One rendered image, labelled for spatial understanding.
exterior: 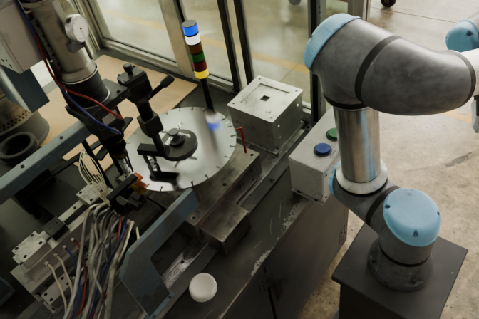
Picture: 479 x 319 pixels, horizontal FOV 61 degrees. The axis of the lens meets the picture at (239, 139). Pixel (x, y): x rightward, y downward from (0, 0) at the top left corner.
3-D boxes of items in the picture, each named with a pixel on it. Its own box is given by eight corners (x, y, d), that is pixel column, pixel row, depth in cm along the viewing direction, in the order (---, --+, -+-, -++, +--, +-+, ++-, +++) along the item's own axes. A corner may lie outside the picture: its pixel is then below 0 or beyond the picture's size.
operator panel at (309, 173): (335, 134, 138) (336, 100, 127) (366, 145, 132) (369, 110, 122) (291, 190, 124) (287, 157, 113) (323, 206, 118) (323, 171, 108)
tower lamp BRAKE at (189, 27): (190, 27, 126) (188, 18, 124) (201, 30, 124) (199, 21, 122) (181, 34, 124) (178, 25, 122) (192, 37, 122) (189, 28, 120)
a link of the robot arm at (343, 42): (370, 237, 99) (358, 65, 59) (326, 199, 108) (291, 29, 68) (405, 206, 101) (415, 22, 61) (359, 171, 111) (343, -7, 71)
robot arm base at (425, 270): (441, 254, 103) (450, 232, 96) (418, 303, 95) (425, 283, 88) (383, 226, 110) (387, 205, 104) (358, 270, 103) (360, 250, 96)
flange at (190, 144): (161, 133, 120) (159, 127, 118) (198, 129, 119) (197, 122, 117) (157, 161, 112) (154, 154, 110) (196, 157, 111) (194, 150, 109)
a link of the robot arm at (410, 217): (408, 275, 90) (418, 242, 81) (363, 234, 99) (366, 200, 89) (444, 244, 94) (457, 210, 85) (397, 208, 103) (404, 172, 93)
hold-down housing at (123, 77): (157, 122, 105) (132, 55, 91) (168, 129, 102) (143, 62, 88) (139, 133, 102) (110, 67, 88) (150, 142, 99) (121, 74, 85)
